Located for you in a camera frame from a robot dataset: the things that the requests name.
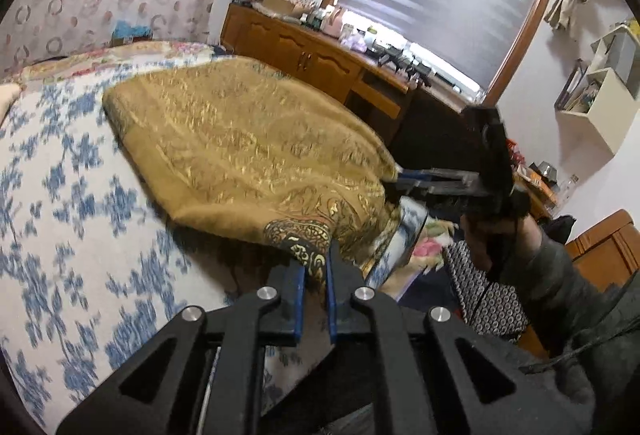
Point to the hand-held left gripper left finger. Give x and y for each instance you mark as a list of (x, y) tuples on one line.
[(299, 300)]

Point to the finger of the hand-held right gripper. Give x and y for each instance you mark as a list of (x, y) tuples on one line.
[(430, 191), (425, 174)]

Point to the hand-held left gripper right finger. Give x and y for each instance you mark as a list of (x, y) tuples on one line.
[(331, 295)]

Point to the golden brocade cloth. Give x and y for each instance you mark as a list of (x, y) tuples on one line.
[(240, 140)]

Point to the person's right forearm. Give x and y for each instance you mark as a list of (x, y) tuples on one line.
[(570, 290)]

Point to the person's right hand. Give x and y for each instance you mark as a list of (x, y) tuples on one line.
[(475, 245)]

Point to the cluttered side table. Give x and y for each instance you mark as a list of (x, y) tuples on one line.
[(542, 175)]

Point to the row of books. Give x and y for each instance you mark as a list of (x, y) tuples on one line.
[(577, 90)]

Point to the black and white patterned cloth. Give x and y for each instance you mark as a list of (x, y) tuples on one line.
[(487, 307)]

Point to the carved wooden furniture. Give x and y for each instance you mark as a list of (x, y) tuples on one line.
[(605, 240)]

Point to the cabinet top clutter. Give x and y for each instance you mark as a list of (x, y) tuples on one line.
[(350, 32)]

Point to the wooden cabinet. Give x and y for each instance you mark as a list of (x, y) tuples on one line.
[(300, 50)]

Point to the blue and white floral sheet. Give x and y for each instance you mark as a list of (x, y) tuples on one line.
[(75, 215)]

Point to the cream floral blanket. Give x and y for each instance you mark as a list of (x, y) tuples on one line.
[(165, 50)]

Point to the light blue box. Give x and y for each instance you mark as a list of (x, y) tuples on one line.
[(131, 30)]

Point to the white wall shelf box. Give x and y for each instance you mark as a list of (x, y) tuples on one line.
[(612, 110), (622, 52)]

